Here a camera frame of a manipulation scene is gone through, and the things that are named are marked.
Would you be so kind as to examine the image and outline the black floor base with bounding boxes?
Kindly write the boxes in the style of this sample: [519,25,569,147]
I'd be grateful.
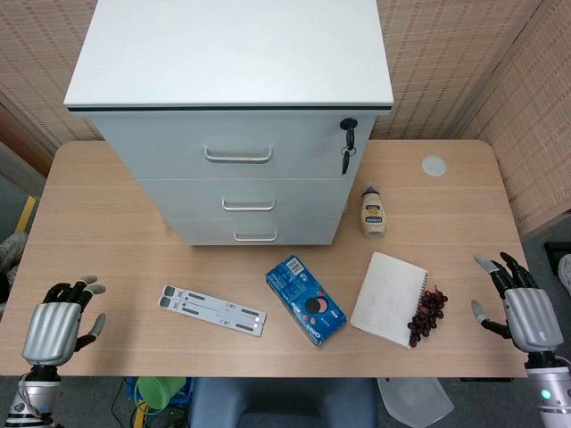
[542,240,571,268]

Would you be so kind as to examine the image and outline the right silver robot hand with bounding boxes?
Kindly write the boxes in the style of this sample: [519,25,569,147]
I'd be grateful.
[470,251,566,358]

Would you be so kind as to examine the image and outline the blue Oreo cookie box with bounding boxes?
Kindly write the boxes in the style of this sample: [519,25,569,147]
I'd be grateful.
[264,254,348,349]

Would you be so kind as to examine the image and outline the white shoe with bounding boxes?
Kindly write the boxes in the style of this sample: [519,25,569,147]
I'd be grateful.
[557,253,571,291]

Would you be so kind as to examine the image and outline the blue office chair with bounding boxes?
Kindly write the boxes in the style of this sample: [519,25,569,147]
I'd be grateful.
[186,376,380,428]

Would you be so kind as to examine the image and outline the beige sauce squeeze bottle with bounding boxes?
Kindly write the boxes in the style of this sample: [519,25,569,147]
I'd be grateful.
[360,182,388,239]

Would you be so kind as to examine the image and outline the tall white lockable drawer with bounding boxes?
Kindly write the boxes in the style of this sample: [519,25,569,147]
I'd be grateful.
[87,111,375,180]

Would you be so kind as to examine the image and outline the dark red grape bunch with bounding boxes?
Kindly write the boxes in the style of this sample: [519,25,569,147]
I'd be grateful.
[407,284,449,349]

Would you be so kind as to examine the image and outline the translucent white plastic container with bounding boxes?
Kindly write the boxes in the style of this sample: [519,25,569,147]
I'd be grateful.
[377,376,455,428]

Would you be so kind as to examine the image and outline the white spiral notebook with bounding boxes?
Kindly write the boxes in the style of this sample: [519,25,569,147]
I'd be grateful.
[349,251,429,350]

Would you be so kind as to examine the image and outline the white lowest cabinet drawer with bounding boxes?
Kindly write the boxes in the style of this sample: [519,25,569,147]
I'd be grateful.
[162,218,345,248]

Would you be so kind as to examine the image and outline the silver folding laptop stand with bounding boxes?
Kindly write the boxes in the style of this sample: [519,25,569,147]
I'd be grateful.
[156,284,268,339]

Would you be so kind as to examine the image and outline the green plastic bucket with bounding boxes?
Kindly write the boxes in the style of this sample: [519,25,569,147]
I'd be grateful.
[136,376,187,411]

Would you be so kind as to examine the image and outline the grey round cable grommet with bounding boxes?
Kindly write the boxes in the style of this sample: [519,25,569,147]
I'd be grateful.
[421,154,448,177]

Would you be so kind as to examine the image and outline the white drawer cabinet body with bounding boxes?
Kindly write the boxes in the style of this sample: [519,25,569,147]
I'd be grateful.
[63,0,394,248]

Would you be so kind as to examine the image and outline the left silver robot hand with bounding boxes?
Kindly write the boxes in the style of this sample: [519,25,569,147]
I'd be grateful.
[21,275,108,367]

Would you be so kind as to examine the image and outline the yellow cable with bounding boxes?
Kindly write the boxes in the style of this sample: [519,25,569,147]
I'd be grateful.
[132,398,157,428]

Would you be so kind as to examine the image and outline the grey shoe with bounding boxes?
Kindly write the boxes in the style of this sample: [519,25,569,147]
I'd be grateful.
[0,231,29,274]

